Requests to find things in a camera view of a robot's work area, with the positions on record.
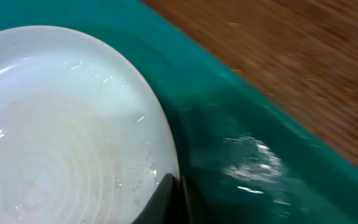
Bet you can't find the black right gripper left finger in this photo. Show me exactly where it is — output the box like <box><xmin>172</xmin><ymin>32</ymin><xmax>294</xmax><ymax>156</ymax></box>
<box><xmin>132</xmin><ymin>174</ymin><xmax>175</xmax><ymax>224</ymax></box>

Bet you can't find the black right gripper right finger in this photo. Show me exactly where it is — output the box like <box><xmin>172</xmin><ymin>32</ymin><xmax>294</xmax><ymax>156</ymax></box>
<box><xmin>181</xmin><ymin>176</ymin><xmax>204</xmax><ymax>224</ymax></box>

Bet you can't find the pink white plate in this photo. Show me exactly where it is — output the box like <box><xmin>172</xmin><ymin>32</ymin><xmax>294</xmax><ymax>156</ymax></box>
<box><xmin>0</xmin><ymin>26</ymin><xmax>179</xmax><ymax>223</ymax></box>

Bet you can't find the teal plastic tray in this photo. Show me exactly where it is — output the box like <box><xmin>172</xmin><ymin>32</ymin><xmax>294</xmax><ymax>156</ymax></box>
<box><xmin>0</xmin><ymin>0</ymin><xmax>358</xmax><ymax>223</ymax></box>

